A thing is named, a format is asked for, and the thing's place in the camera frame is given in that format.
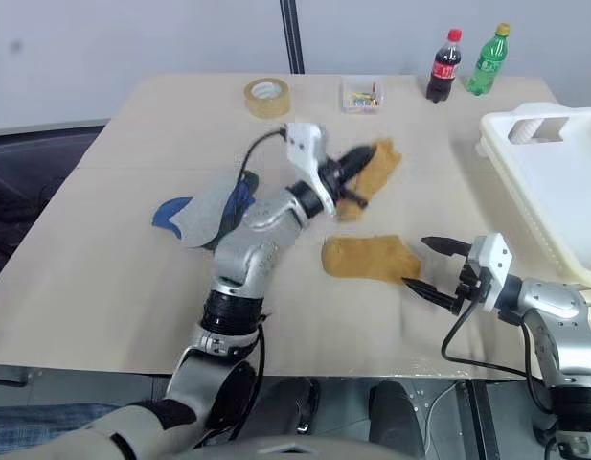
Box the mustard yellow sock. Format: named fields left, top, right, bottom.
left=320, top=234, right=423, bottom=285
left=332, top=138, right=404, bottom=222

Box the grey sock with blue toe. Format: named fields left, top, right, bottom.
left=150, top=172, right=251, bottom=249

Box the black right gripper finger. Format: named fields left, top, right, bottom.
left=400, top=276, right=464, bottom=316
left=420, top=235, right=473, bottom=259

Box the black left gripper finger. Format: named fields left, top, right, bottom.
left=338, top=186, right=371, bottom=211
left=338, top=145, right=378, bottom=186

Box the roll of brown packing tape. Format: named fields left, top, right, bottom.
left=242, top=76, right=293, bottom=120

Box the dark rounded shape under table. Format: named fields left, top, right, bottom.
left=368, top=379, right=428, bottom=460
left=270, top=377, right=323, bottom=436

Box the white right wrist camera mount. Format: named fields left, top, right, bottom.
left=466, top=232, right=513, bottom=314

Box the white plastic basket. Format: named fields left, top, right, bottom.
left=475, top=101, right=591, bottom=289

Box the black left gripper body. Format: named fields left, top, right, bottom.
left=320, top=159, right=350, bottom=198

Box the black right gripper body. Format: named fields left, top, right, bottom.
left=453, top=258, right=490, bottom=309

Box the thin white floor cable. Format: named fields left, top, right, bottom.
left=427, top=382, right=464, bottom=438

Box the grey robot torso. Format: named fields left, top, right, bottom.
left=192, top=434, right=423, bottom=460

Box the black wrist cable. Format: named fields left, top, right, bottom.
left=238, top=126, right=289, bottom=179
left=440, top=295, right=557, bottom=416

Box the green soda bottle yellow cap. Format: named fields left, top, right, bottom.
left=463, top=22, right=513, bottom=96

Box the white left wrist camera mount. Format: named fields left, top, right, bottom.
left=282, top=122, right=337, bottom=218

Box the black vertical pole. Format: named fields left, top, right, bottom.
left=279, top=0, right=307, bottom=76

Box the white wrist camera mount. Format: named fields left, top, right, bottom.
left=282, top=122, right=337, bottom=218
left=466, top=232, right=513, bottom=314

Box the black left upper arm cable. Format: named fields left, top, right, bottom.
left=206, top=310, right=273, bottom=445

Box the cola bottle with red cap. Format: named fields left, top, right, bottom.
left=424, top=28, right=465, bottom=104

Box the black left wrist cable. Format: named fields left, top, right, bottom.
left=238, top=126, right=289, bottom=179

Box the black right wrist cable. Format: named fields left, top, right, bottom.
left=440, top=295, right=557, bottom=416

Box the clear box with coloured bits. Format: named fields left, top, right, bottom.
left=341, top=75, right=386, bottom=115

